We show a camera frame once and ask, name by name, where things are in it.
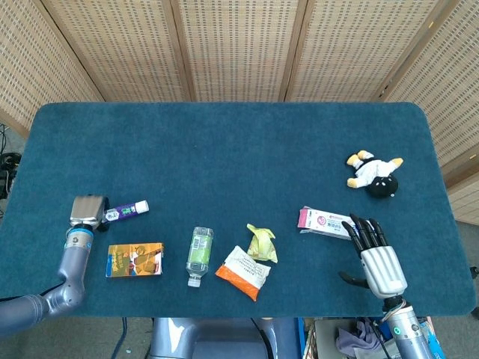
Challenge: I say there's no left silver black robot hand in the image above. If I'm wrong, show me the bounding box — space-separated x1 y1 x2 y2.
70 194 112 233

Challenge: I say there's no crumpled yellow-green snack bag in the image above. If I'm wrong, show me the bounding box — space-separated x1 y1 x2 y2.
246 223 278 264

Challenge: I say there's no grey robot torso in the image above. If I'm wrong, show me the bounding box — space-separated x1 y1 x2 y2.
149 317 300 359

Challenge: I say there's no blue printed package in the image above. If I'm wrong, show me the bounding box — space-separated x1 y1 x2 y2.
418 317 446 359

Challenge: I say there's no purple toothpaste tube white cap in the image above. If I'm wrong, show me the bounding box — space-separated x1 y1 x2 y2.
103 200 150 224

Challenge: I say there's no pink white box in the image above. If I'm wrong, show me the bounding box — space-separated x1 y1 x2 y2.
299 206 375 240

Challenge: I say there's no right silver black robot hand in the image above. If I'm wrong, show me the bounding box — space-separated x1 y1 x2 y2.
338 213 409 299

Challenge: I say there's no clear bottle green label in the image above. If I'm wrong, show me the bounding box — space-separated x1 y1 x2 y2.
186 226 215 288

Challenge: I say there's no black equipment with cables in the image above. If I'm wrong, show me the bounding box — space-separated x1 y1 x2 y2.
0 123 23 199

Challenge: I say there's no grey purple crumpled cloth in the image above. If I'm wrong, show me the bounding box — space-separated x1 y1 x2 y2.
335 319 382 355

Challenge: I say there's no orange white snack packet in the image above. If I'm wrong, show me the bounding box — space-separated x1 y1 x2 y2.
215 245 272 302

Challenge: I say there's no black white plush penguin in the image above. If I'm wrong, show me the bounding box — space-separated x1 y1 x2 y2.
346 150 404 199

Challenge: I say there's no orange printed snack carton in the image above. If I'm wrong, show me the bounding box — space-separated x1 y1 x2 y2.
105 242 165 278

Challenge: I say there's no teal felt table cover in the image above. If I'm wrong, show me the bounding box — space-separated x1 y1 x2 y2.
0 102 477 319

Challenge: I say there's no woven wooden folding screen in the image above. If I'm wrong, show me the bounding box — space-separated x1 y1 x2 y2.
0 0 479 225

